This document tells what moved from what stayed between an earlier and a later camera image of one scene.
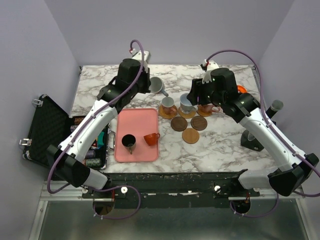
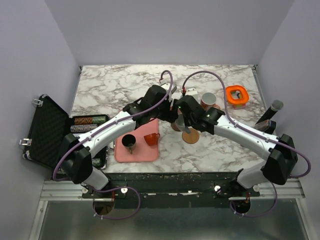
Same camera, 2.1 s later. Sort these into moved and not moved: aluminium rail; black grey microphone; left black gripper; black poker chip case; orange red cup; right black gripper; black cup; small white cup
Moved: left black gripper; right black gripper; small white cup
Not moved: orange red cup; black poker chip case; black grey microphone; aluminium rail; black cup
